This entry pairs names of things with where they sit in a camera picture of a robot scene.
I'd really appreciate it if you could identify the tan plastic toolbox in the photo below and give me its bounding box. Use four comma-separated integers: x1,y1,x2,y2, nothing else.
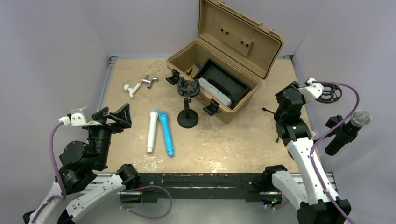
166,0,284,124

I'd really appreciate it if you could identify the black tripod shock-mount stand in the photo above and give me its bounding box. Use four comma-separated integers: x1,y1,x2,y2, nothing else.
262,85,343,143

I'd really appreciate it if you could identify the grey case in toolbox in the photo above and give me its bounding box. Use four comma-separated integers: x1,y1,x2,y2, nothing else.
198,77,232,108

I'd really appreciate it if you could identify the silver metal tee fitting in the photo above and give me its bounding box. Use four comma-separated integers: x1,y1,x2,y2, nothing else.
142,75,159,89

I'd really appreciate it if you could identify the white plastic pipe fitting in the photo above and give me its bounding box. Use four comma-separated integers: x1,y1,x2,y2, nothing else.
123,82,141,98

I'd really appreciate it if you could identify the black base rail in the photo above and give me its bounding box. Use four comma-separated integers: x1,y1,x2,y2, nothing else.
120,172,283,205

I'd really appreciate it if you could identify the black round-base clip stand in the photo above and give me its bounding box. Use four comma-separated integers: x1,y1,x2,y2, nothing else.
325,115,346,138

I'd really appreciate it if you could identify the black toolbox tray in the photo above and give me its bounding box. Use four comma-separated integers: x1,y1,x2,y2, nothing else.
194,58,251,109

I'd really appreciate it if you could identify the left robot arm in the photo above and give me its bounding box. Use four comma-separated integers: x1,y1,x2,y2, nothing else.
23,103,141,224

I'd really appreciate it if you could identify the black round-base mic stand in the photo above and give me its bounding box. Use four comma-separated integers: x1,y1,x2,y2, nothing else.
176,77,200,128

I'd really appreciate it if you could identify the white microphone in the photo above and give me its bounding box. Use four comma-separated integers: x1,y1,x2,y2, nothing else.
147,108,159,154

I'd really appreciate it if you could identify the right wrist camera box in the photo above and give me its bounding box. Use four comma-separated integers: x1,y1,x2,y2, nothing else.
298,78,324,102

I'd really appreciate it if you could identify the yellow tool in toolbox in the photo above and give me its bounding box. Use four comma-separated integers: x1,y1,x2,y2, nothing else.
186,63,202,79

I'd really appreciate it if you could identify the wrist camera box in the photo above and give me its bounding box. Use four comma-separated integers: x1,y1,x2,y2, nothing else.
58,106,101,127
298,78,324,102

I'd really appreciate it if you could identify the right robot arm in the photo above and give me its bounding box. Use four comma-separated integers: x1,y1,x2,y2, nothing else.
261,78,351,224

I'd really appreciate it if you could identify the black silver-grille microphone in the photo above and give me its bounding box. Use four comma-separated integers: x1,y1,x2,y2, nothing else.
325,110,372,156

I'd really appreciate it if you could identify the blue microphone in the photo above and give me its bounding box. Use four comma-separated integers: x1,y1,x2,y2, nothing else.
159,111,174,156

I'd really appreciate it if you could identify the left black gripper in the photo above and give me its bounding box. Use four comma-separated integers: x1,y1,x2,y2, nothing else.
87,103,131,167

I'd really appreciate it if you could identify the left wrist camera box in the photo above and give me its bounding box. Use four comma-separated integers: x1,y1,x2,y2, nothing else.
58,106,101,127

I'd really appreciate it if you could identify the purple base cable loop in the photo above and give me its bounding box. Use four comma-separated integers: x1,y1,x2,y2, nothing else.
119,185,173,220

